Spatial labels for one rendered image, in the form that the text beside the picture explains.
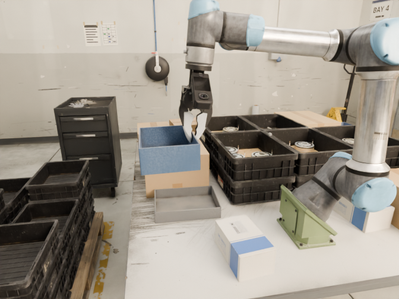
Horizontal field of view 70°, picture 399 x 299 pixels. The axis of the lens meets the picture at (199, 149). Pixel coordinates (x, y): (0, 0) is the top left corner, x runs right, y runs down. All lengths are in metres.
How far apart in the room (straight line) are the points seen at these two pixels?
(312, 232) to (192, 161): 0.55
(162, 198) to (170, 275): 0.48
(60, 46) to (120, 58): 0.84
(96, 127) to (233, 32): 2.05
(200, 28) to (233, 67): 4.05
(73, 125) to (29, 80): 2.28
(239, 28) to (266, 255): 0.64
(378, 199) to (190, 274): 0.60
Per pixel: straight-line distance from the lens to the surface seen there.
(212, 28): 0.75
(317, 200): 1.06
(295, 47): 0.94
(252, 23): 0.77
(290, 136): 1.70
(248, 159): 1.19
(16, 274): 1.46
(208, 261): 0.99
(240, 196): 1.27
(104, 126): 2.64
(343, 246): 1.17
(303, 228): 1.05
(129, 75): 4.59
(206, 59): 0.75
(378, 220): 1.29
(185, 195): 1.35
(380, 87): 0.91
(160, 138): 0.88
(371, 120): 0.92
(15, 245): 1.64
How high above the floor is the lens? 1.35
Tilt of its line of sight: 19 degrees down
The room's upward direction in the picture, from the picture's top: straight up
